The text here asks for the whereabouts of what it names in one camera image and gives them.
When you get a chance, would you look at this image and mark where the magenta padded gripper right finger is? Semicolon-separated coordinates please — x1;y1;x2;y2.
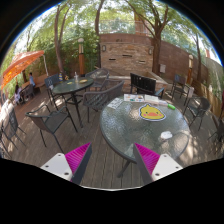
133;143;182;185

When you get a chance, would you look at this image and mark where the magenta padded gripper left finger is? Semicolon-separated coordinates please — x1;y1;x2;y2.
41;143;92;185

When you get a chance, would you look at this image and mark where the yellow duck mouse pad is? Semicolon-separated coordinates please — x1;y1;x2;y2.
139;104;166;121

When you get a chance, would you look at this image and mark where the round glass patio table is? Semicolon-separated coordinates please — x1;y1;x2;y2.
99;95;192;179

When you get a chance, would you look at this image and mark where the dark wicker chair front left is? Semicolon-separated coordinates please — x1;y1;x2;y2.
25;104;77;152

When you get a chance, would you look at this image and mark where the green marker pen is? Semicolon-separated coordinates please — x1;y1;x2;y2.
168;104;176;110

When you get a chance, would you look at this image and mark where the colourful picture book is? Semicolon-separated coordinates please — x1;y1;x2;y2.
124;94;144;102

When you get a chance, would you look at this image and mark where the dark wicker chair near table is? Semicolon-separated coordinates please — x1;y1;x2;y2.
82;80;125;124

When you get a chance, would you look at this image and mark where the white paper sheet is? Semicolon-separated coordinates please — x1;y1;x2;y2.
108;98;123;109

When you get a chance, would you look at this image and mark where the metal chair far left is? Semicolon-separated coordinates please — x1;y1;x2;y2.
0;109;24;153

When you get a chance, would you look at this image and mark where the dark wicker chair right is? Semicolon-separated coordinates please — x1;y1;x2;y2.
185;97;210;122

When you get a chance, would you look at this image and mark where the black slatted chair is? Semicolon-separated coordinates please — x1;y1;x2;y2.
130;73;164;98

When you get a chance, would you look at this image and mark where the dark chair far right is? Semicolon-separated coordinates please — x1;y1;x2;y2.
171;74;193;98

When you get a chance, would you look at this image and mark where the plastic water bottle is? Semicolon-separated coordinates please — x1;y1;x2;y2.
74;72;78;83

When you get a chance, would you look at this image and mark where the dark wicker chair far centre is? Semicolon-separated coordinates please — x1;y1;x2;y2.
85;68;109;89

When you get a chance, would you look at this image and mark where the seated person in blue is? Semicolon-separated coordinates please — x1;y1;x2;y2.
29;72;36;87

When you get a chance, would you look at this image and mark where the orange patio umbrella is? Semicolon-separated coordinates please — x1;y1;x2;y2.
1;50;44;88

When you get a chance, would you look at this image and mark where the wooden lamp post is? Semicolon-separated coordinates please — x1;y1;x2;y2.
78;38;85;75

